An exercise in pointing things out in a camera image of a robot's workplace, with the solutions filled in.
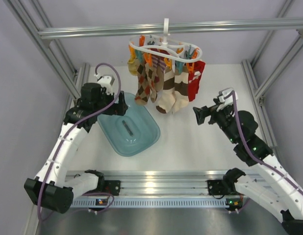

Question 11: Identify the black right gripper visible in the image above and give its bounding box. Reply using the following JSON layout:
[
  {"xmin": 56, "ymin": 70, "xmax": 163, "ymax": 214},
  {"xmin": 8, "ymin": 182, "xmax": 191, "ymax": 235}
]
[{"xmin": 193, "ymin": 97, "xmax": 238, "ymax": 143}]

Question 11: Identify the red sock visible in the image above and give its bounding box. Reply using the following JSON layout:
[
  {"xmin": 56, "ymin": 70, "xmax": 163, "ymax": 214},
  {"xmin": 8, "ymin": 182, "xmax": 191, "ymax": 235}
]
[{"xmin": 188, "ymin": 60, "xmax": 205, "ymax": 102}]

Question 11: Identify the cream brown sock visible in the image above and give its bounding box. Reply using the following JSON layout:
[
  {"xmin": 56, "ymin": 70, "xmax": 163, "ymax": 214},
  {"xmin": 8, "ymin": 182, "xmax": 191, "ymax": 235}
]
[{"xmin": 156, "ymin": 67, "xmax": 176, "ymax": 114}]

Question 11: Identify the argyle beige orange sock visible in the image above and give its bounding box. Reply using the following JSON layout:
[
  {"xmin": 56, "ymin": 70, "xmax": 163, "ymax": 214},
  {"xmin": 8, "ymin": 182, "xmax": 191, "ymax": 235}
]
[{"xmin": 135, "ymin": 63, "xmax": 164, "ymax": 106}]

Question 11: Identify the orange clothes peg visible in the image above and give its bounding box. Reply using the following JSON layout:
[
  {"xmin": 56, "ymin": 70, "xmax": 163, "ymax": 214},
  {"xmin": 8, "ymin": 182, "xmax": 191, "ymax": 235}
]
[{"xmin": 186, "ymin": 62, "xmax": 195, "ymax": 73}]

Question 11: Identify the white round clip hanger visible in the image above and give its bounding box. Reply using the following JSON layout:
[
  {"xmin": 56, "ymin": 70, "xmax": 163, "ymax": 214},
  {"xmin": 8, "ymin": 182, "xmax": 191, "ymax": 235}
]
[{"xmin": 128, "ymin": 18, "xmax": 203, "ymax": 63}]

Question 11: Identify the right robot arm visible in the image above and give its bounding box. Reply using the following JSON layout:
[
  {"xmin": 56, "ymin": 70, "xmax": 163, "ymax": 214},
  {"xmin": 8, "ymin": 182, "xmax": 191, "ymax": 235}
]
[{"xmin": 193, "ymin": 105, "xmax": 303, "ymax": 235}]

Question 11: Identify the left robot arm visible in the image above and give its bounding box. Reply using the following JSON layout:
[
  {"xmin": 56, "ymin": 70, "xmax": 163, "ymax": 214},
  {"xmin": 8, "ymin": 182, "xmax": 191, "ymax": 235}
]
[{"xmin": 24, "ymin": 83, "xmax": 128, "ymax": 213}]

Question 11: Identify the teal plastic basin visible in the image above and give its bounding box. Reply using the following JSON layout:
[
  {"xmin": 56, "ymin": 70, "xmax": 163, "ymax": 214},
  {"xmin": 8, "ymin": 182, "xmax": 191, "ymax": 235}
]
[{"xmin": 98, "ymin": 93, "xmax": 160, "ymax": 157}]

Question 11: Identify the mustard yellow sock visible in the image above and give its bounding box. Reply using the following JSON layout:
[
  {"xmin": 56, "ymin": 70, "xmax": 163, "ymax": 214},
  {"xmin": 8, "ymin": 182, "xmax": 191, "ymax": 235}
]
[{"xmin": 127, "ymin": 58, "xmax": 141, "ymax": 76}]

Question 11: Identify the teal clothes peg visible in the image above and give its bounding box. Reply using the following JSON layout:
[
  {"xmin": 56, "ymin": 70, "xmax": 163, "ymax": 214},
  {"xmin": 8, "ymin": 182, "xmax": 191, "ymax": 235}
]
[{"xmin": 184, "ymin": 47, "xmax": 194, "ymax": 60}]

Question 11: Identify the maroon striped sock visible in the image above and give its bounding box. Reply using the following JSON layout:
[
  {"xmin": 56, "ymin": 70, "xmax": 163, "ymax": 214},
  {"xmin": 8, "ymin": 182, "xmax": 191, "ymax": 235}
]
[{"xmin": 151, "ymin": 54, "xmax": 167, "ymax": 73}]

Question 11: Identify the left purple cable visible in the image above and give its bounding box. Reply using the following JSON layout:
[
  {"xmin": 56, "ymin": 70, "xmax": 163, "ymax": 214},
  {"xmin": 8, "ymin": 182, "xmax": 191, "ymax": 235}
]
[{"xmin": 37, "ymin": 63, "xmax": 122, "ymax": 222}]

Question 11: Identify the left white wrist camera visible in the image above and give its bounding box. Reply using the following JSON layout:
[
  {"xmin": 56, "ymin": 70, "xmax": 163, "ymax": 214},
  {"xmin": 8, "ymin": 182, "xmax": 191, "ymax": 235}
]
[{"xmin": 95, "ymin": 73, "xmax": 115, "ymax": 95}]

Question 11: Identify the perforated cable tray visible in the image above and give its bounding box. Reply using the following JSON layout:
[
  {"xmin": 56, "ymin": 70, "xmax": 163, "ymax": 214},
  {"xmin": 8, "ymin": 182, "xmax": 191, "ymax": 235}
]
[{"xmin": 71, "ymin": 197, "xmax": 229, "ymax": 209}]

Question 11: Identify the aluminium frame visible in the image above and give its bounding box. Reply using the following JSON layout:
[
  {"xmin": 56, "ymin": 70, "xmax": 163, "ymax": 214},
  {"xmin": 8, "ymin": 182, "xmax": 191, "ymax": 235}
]
[{"xmin": 1, "ymin": 0, "xmax": 303, "ymax": 235}]

